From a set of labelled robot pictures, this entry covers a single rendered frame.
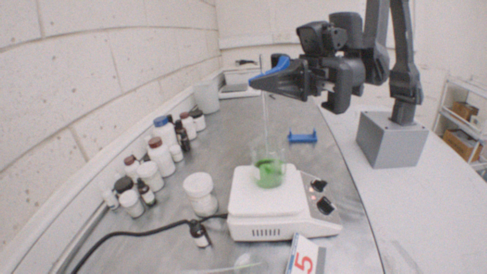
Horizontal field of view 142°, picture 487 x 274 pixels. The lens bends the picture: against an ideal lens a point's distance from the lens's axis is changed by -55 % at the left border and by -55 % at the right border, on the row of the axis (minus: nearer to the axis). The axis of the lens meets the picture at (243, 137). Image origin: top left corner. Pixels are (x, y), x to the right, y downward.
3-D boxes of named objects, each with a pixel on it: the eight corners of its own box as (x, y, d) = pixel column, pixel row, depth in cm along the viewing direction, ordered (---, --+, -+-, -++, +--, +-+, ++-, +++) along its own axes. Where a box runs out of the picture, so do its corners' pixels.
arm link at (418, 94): (398, 97, 42) (400, 75, 39) (424, 105, 34) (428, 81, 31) (387, 99, 40) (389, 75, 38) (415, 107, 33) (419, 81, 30)
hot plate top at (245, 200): (294, 166, 36) (294, 162, 36) (305, 214, 26) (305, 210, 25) (235, 169, 38) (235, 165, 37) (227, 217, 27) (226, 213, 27)
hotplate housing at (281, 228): (324, 188, 40) (329, 161, 36) (340, 237, 28) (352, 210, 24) (229, 193, 42) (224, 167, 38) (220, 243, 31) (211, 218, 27)
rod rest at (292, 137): (316, 136, 61) (316, 126, 59) (317, 141, 58) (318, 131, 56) (287, 136, 62) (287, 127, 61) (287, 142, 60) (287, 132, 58)
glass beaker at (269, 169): (287, 195, 29) (289, 153, 25) (249, 193, 31) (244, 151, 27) (288, 168, 35) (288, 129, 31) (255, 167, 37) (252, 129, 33)
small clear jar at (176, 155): (171, 163, 56) (167, 151, 54) (174, 156, 59) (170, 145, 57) (182, 161, 56) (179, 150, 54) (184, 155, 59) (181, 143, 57)
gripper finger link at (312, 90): (288, 83, 32) (287, 62, 30) (319, 97, 25) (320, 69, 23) (278, 85, 32) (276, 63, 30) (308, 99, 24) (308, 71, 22)
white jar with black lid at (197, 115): (200, 123, 81) (197, 108, 77) (208, 127, 76) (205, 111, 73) (187, 129, 77) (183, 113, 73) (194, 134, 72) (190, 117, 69)
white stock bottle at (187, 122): (180, 139, 70) (173, 115, 65) (190, 132, 73) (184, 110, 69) (189, 142, 67) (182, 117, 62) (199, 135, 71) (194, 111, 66)
